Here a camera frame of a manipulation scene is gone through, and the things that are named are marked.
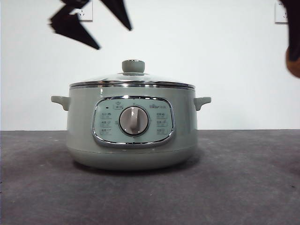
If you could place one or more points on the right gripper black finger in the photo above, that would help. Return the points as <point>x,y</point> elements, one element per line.
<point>294,28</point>

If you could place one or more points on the white wall socket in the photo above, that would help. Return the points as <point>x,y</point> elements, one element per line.
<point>280,17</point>
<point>88,14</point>

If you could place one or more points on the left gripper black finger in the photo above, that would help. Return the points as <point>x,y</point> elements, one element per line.
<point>119,11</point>
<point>70,25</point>

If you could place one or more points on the pale green electric cooking pot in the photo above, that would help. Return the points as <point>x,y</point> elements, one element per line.
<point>133,145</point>

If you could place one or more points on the brown potato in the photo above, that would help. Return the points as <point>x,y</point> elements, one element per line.
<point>294,68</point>

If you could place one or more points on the glass lid with green knob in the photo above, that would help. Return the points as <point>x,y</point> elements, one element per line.
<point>132,80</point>

